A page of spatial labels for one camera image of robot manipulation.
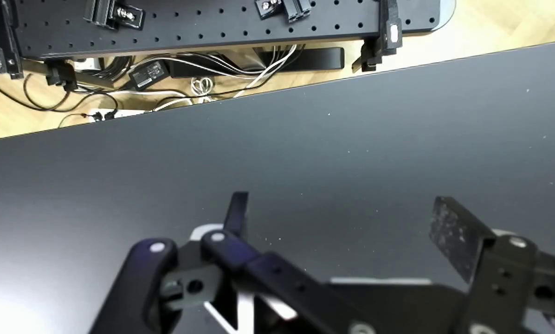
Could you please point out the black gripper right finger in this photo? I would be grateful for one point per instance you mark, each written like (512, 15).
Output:
(508, 275)

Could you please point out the black power adapter brick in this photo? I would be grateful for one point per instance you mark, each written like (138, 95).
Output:
(148, 74)

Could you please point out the black bar under table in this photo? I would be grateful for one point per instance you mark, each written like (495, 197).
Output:
(317, 59)

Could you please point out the black perforated breadboard table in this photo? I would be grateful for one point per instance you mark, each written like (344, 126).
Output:
(59, 28)

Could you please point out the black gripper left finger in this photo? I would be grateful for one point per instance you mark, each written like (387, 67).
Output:
(244, 289)

